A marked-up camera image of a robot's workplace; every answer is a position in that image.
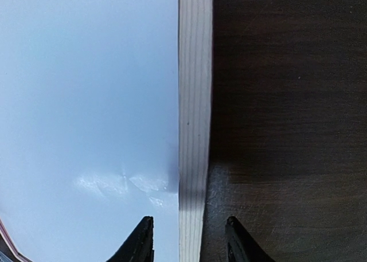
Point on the pink wooden picture frame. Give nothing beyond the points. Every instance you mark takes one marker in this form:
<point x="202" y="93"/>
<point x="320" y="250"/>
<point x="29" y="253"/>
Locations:
<point x="195" y="115"/>

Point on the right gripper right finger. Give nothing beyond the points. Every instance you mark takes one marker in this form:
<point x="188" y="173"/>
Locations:
<point x="241" y="246"/>

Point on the landscape photo print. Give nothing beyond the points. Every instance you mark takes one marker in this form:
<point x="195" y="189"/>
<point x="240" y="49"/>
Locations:
<point x="86" y="101"/>

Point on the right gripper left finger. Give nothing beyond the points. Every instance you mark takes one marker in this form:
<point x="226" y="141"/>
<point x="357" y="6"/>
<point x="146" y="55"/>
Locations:
<point x="138" y="247"/>

